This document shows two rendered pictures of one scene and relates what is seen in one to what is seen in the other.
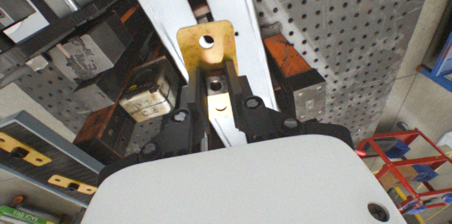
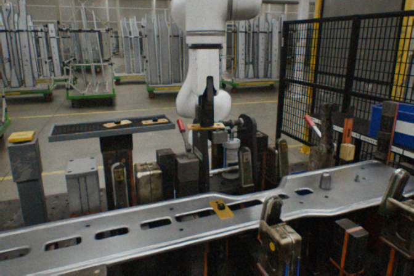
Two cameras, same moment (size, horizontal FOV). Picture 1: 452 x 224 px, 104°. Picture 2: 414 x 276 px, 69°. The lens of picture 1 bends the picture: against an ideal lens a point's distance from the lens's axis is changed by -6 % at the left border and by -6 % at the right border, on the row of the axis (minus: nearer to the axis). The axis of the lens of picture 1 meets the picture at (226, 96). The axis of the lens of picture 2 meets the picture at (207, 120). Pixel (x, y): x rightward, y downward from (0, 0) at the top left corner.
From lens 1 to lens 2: 68 cm
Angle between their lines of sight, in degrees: 84
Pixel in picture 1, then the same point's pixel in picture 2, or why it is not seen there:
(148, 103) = (150, 167)
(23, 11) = (215, 138)
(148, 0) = (207, 195)
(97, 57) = (186, 160)
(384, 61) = not seen: outside the picture
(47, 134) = (161, 127)
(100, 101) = (162, 151)
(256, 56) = (156, 242)
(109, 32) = (193, 176)
